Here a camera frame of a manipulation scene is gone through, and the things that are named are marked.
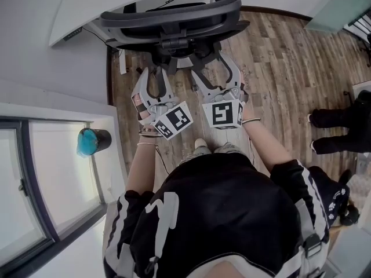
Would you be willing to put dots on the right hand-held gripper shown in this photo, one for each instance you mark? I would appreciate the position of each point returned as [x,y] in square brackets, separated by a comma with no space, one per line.
[221,114]

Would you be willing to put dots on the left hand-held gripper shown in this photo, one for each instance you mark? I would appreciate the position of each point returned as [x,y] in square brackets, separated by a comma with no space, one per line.
[174,120]

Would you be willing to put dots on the black office chair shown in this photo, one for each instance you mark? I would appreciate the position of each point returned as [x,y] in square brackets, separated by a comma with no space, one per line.
[174,22]

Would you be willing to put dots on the person's left forearm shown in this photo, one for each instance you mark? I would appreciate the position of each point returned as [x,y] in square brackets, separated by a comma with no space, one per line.
[142,164]

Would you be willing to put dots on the person's right forearm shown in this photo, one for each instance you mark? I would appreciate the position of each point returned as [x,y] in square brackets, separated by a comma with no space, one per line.
[266,143]

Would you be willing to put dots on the person's left hand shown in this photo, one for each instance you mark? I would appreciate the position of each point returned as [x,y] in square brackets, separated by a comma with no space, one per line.
[137,98]

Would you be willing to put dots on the person's right hand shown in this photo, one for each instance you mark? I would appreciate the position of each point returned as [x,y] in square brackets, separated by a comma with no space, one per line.
[244,90]

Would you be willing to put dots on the black wrist band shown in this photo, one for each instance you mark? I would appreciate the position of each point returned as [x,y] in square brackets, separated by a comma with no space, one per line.
[250,120]

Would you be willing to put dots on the thin silver bangle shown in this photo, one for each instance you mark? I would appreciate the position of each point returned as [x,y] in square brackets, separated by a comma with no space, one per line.
[146,144]

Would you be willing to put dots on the black desk control panel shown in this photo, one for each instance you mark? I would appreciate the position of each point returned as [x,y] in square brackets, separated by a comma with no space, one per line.
[73,34]

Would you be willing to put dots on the white desk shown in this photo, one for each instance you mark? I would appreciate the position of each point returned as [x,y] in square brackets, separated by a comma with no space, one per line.
[87,4]

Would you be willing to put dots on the person's black striped shirt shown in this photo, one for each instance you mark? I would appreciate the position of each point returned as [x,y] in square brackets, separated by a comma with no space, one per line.
[220,213]

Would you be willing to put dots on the black framed window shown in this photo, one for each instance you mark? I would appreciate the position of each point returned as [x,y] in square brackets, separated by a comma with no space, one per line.
[58,184]

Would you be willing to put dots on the frosted glass panel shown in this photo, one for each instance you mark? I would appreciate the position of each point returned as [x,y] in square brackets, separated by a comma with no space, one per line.
[333,7]

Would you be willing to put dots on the black metal rack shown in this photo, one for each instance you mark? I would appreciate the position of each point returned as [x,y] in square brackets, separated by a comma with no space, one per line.
[360,30]

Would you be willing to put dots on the person's face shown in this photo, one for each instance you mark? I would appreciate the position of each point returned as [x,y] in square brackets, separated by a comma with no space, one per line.
[232,271]

